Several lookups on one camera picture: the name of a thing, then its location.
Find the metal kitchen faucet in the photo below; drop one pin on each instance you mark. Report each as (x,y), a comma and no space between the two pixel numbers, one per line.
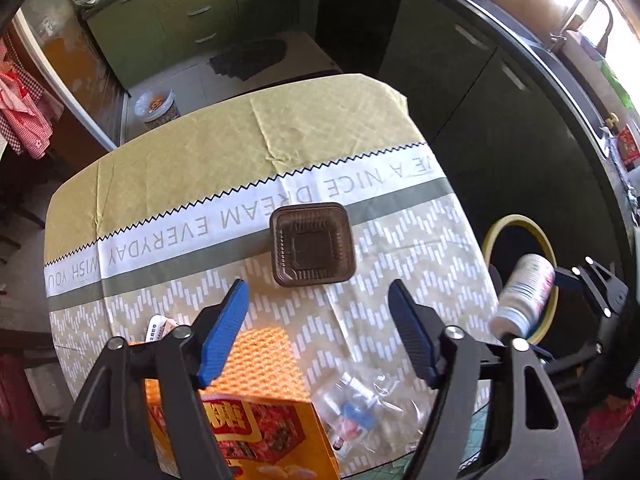
(585,10)

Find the yellow-rimmed trash bin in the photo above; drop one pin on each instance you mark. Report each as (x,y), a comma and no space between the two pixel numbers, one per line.
(500,225)

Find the dark floor mat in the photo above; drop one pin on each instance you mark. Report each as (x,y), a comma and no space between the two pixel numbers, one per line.
(250,57)

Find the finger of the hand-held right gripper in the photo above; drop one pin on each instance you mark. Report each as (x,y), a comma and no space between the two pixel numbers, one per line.
(595,285)
(575,357)

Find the white paper wrapper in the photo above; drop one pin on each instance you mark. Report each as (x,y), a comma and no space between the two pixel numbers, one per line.
(160,327)

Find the brown plastic tray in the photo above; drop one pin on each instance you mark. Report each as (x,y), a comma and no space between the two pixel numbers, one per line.
(312,245)

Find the red checkered cloth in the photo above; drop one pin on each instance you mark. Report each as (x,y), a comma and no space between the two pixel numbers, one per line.
(25,110)

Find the small white waste basket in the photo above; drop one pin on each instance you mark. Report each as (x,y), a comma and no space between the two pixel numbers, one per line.
(156,107)

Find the white door frame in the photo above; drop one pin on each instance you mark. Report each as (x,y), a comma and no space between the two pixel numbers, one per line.
(65,90)

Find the orange snack box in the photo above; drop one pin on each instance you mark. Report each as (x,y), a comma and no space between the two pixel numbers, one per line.
(270,435)

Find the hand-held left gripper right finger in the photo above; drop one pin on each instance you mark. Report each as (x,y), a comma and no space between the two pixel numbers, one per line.
(412,332)

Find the orange foam fruit net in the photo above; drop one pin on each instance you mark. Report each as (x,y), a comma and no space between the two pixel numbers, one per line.
(270,360)

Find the printed beige tablecloth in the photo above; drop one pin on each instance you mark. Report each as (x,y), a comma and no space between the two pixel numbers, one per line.
(200,135)

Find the red box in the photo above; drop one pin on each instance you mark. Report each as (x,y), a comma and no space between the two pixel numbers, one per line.
(629,147)

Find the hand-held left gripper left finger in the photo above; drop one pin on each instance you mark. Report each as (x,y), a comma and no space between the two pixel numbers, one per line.
(222,332)

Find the dark kitchen cabinets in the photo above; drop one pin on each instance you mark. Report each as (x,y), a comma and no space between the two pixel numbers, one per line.
(475,110)

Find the white plastic bottle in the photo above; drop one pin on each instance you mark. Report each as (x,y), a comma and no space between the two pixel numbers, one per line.
(525,295)

